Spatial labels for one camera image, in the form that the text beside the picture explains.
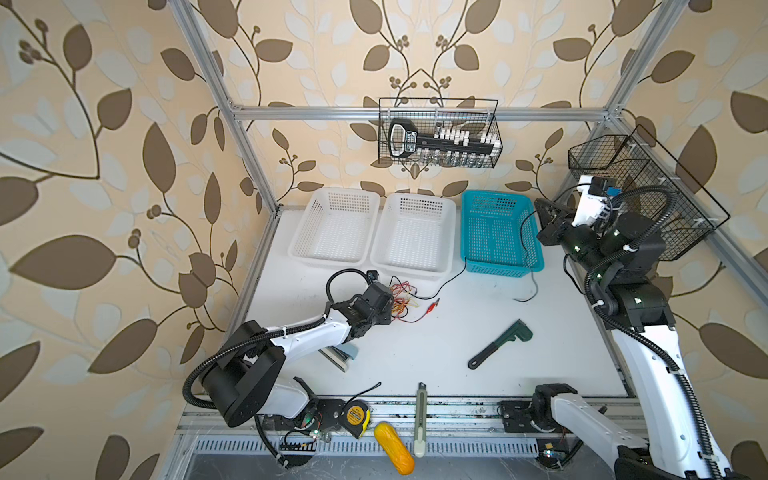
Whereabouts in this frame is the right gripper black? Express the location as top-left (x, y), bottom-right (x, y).
top-left (537, 198), bottom-right (614, 286)

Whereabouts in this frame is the red alligator clip cable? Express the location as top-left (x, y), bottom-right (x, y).
top-left (389, 280), bottom-right (442, 325)

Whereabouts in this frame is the black cable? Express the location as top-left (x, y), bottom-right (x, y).
top-left (388, 206), bottom-right (541, 304)

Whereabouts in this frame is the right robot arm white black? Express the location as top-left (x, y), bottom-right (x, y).
top-left (511, 183), bottom-right (744, 479)

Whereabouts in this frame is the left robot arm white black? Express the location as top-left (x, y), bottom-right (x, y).
top-left (182, 270), bottom-right (394, 469)

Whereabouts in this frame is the teal plastic basket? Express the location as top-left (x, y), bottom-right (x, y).
top-left (460, 190), bottom-right (545, 278)

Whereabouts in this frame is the grey blue stapler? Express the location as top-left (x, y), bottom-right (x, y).
top-left (319, 344), bottom-right (359, 373)

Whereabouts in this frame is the middle white plastic basket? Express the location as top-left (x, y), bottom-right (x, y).
top-left (370, 193), bottom-right (457, 281)

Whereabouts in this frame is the white plastic basket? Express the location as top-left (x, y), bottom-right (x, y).
top-left (370, 193), bottom-right (457, 281)
top-left (288, 188), bottom-right (380, 268)

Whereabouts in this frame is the left white plastic basket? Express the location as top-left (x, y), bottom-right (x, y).
top-left (288, 188), bottom-right (380, 268)

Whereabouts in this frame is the yellow black tape measure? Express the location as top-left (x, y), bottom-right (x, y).
top-left (337, 382), bottom-right (382, 439)

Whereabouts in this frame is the green black pipe wrench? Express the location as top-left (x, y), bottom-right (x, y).
top-left (467, 320), bottom-right (533, 370)

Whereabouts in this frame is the yellow corn cob toy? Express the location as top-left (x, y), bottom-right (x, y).
top-left (374, 422), bottom-right (415, 476)

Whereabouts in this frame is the white utility knife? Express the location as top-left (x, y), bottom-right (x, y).
top-left (413, 382), bottom-right (428, 458)

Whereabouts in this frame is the black socket tool set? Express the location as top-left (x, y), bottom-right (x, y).
top-left (384, 119), bottom-right (503, 158)

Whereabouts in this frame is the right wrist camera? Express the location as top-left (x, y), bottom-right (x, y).
top-left (571, 175), bottom-right (622, 227)

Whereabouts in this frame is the right black wire basket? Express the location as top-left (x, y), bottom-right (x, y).
top-left (568, 125), bottom-right (731, 261)

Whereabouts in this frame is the black wire basket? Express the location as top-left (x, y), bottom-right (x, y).
top-left (378, 96), bottom-right (503, 169)
top-left (568, 125), bottom-right (731, 261)

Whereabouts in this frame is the back black wire basket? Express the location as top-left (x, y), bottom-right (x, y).
top-left (378, 96), bottom-right (503, 169)

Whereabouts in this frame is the aluminium frame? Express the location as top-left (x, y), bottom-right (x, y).
top-left (171, 1), bottom-right (767, 479)

